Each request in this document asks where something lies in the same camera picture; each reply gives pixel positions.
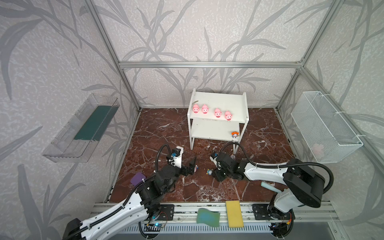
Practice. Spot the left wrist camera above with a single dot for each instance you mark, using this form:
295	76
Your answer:
175	158

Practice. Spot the white wire mesh basket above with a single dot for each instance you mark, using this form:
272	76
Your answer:
320	123

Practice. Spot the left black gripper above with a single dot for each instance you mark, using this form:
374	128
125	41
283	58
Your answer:
186	170

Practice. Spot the teal blue Doraemon figure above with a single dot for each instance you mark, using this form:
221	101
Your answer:
209	172

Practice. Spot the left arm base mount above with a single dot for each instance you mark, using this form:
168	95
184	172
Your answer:
164	213

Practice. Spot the teal toy utensil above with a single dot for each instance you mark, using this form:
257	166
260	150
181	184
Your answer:
270	187

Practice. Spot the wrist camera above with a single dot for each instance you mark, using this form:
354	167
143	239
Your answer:
175	158
213	157

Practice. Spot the yellow sponge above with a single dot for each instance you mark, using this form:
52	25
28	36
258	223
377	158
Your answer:
234	214

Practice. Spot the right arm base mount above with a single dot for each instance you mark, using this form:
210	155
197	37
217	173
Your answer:
266	213

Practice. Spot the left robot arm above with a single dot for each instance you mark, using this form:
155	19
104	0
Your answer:
143	201

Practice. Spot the white two-tier shelf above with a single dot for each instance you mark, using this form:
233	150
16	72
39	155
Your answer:
208	127

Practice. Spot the green blue sponge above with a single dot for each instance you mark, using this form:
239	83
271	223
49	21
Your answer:
209	218

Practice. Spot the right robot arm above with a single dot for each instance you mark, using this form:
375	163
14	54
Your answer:
306	182

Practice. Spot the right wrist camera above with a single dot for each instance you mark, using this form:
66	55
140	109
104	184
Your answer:
213	157

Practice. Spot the green circuit board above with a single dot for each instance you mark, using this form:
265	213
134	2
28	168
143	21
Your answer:
155	227

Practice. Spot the orange Doraemon figure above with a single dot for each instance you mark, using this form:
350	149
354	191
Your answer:
235	135

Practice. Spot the pink object in basket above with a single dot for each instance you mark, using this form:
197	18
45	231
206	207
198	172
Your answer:
318	151

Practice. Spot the clear plastic wall bin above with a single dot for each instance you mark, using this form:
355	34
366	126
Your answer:
79	138

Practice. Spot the pink pig toy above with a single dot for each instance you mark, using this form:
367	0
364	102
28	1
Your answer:
217	113
196	108
228	115
205	109

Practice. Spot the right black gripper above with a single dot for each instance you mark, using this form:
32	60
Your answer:
216	165

